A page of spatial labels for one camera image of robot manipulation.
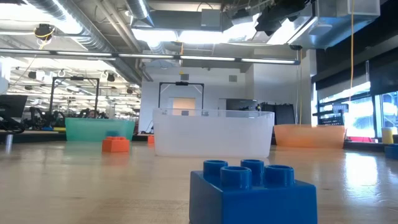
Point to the long blue toy block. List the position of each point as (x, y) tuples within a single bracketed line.
[(392, 152)]

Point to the round silver ventilation duct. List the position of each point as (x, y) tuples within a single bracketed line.
[(93, 34)]

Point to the black computer monitor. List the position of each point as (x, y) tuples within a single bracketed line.
[(12, 105)]

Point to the silver ceiling duct box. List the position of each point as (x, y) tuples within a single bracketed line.
[(339, 21)]

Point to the green translucent plastic bin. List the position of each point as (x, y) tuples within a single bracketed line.
[(84, 129)]

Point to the person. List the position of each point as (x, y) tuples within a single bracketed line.
[(91, 114)]

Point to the black cabinet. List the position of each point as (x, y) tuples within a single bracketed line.
[(281, 113)]

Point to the black gantry frame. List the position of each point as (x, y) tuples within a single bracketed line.
[(181, 83), (74, 78)]

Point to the orange translucent plastic bin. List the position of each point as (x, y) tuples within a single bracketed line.
[(311, 137)]

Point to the small blue toy block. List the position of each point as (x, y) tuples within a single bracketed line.
[(248, 202), (112, 133)]

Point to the clear plastic bin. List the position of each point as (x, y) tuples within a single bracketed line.
[(214, 137)]

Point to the long ceiling light bar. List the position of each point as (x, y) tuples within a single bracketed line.
[(149, 56)]

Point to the small orange toy block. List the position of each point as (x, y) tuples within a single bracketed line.
[(115, 145), (150, 139)]

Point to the black background robot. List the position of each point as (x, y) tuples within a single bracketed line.
[(43, 119)]

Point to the yellow cylinder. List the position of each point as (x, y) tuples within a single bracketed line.
[(387, 135)]

